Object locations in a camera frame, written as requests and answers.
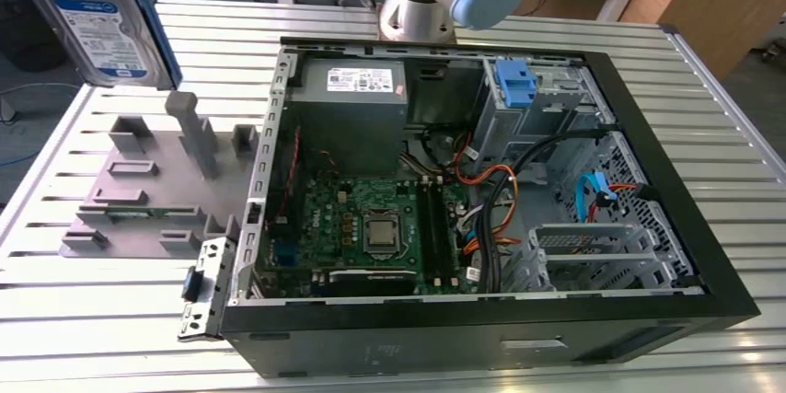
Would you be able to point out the green RAM stick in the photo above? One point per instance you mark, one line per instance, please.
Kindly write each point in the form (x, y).
(154, 213)

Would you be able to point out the black open PC case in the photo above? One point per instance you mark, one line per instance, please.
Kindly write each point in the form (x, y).
(430, 342)

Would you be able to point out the black CPU socket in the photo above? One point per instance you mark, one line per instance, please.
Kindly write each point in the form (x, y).
(381, 255)

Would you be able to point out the black waste bin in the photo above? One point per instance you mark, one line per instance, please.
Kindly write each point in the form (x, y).
(25, 43)

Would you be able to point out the silver drive cage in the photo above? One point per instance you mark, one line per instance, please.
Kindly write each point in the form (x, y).
(553, 112)

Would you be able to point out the grey hinged slot bracket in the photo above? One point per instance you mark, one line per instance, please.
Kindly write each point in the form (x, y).
(206, 282)

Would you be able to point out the blue drive latch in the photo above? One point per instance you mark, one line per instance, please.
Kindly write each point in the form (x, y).
(516, 84)

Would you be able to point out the green motherboard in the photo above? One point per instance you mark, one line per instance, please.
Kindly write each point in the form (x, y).
(381, 190)

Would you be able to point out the hard disk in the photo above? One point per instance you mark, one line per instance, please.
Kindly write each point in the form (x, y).
(105, 29)

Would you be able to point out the black RAM slot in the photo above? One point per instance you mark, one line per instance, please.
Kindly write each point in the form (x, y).
(430, 230)
(446, 230)

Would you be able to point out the black graphics card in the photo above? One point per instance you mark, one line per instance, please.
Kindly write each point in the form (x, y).
(369, 280)

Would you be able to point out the grey power supply unit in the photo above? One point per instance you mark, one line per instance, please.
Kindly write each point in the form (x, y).
(350, 135)

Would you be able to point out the grey parts rack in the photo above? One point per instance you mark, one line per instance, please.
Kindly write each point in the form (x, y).
(166, 181)

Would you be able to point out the blue expansion slot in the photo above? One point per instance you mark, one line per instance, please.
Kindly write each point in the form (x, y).
(286, 252)

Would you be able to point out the silver CPU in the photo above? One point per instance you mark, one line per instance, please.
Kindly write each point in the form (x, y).
(382, 233)

